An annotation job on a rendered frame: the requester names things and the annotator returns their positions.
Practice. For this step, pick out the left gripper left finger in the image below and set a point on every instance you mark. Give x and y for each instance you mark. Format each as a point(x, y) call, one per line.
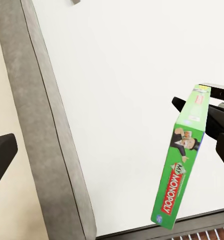
point(8, 150)

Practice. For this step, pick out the board game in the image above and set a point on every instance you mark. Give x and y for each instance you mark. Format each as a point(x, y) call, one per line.
point(188, 132)

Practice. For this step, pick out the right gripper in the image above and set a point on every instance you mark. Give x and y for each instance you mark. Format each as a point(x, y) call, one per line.
point(215, 118)

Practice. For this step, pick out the bed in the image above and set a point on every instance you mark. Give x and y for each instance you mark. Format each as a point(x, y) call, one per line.
point(43, 194)

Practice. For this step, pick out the door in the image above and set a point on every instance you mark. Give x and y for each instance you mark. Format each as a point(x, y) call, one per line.
point(203, 226)

